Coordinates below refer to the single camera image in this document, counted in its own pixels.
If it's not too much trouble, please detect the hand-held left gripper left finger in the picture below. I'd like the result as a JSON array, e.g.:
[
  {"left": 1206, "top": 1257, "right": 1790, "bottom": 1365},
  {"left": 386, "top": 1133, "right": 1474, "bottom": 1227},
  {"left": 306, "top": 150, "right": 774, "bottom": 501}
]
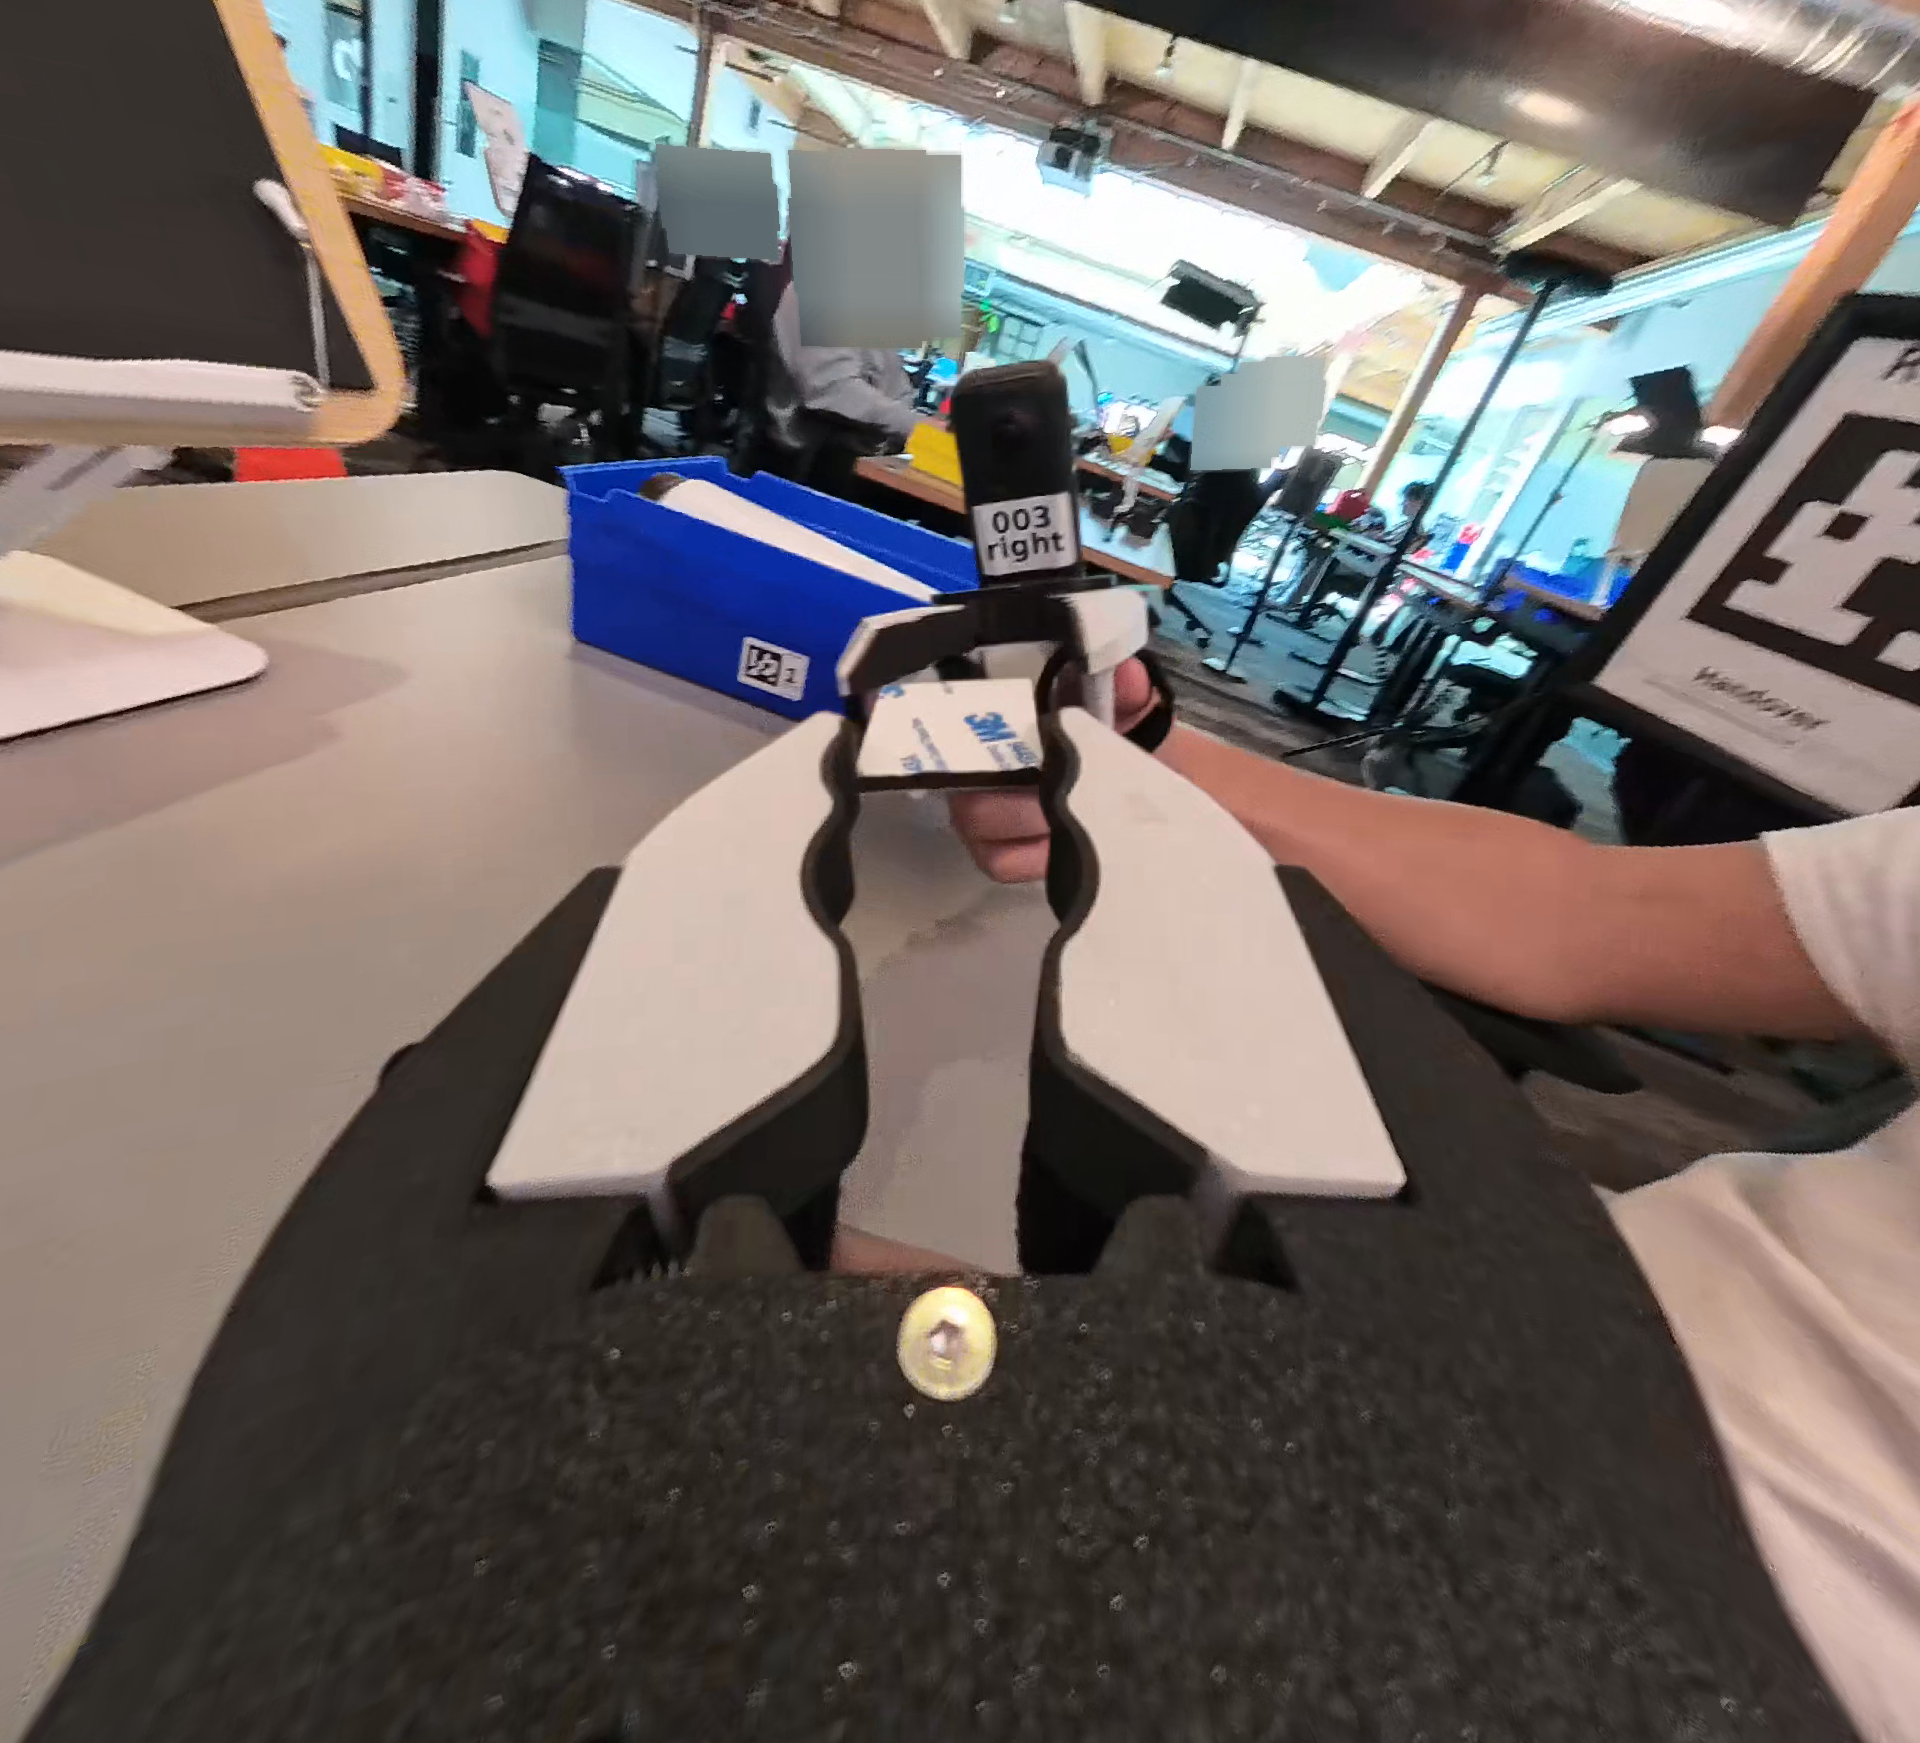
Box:
[{"left": 484, "top": 711, "right": 873, "bottom": 1271}]

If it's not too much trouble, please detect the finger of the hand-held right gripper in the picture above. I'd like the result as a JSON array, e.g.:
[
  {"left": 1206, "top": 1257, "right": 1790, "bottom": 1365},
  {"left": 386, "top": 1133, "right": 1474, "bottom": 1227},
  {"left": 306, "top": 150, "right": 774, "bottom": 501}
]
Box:
[
  {"left": 835, "top": 603, "right": 980, "bottom": 727},
  {"left": 1073, "top": 591, "right": 1158, "bottom": 677}
]

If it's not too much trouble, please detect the person's right hand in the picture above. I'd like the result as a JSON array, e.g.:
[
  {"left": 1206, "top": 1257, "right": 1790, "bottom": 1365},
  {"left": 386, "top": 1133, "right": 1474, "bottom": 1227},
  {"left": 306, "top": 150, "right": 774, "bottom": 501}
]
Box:
[{"left": 945, "top": 651, "right": 1183, "bottom": 885}]

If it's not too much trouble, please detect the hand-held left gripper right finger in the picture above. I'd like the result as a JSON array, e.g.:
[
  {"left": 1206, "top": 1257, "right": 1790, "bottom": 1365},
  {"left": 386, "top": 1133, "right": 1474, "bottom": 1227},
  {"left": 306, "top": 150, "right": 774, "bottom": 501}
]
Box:
[{"left": 1020, "top": 705, "right": 1412, "bottom": 1275}]

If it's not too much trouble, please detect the thin white cable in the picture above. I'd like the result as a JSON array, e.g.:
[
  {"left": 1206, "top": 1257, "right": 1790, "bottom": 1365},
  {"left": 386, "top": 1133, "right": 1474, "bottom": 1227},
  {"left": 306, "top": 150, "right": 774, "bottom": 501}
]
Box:
[{"left": 252, "top": 178, "right": 336, "bottom": 392}]

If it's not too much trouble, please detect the blue plastic bin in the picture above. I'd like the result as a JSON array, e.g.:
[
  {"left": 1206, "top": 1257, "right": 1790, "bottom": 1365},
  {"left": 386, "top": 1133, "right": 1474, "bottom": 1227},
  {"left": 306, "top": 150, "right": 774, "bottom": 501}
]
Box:
[{"left": 559, "top": 456, "right": 985, "bottom": 725}]

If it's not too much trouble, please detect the person's right forearm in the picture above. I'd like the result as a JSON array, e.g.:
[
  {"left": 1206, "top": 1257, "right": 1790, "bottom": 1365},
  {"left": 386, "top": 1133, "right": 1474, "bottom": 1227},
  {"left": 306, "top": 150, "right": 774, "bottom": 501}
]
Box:
[{"left": 1155, "top": 719, "right": 1871, "bottom": 1043}]

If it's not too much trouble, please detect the white bottle with black cap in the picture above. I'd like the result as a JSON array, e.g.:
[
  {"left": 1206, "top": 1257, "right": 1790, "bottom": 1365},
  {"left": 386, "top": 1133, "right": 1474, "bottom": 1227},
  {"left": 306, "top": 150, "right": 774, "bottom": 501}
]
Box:
[{"left": 637, "top": 472, "right": 943, "bottom": 607}]

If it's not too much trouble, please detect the white and blue packet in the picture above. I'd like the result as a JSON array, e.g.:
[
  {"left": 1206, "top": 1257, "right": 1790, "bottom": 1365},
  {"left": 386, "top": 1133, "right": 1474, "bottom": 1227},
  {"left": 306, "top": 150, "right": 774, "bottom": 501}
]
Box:
[{"left": 852, "top": 673, "right": 1053, "bottom": 795}]

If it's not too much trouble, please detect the black office chair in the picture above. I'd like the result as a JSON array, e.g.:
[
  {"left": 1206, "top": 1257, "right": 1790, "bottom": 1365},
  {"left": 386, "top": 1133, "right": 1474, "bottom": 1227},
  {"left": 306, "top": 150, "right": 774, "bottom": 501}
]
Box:
[
  {"left": 483, "top": 156, "right": 650, "bottom": 432},
  {"left": 1164, "top": 468, "right": 1279, "bottom": 641}
]

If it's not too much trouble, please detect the black light panel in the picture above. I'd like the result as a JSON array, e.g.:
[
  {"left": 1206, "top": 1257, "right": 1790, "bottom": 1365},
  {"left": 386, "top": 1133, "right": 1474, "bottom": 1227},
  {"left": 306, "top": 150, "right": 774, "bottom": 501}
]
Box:
[{"left": 1158, "top": 258, "right": 1267, "bottom": 332}]

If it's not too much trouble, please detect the large framed tag sign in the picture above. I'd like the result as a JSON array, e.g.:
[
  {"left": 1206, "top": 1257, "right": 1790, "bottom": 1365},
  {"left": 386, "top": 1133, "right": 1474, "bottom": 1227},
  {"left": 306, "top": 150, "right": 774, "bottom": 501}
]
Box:
[{"left": 1587, "top": 292, "right": 1920, "bottom": 821}]

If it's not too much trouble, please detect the black board with wooden edge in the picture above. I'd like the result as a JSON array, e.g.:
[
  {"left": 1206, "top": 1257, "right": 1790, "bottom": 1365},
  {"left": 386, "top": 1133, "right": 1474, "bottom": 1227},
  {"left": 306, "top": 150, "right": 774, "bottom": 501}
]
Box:
[{"left": 0, "top": 0, "right": 412, "bottom": 450}]

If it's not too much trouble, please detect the light wooden table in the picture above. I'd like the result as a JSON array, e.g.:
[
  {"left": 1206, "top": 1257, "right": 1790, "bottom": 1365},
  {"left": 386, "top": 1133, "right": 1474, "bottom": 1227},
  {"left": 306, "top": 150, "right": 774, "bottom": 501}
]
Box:
[{"left": 852, "top": 454, "right": 1183, "bottom": 593}]

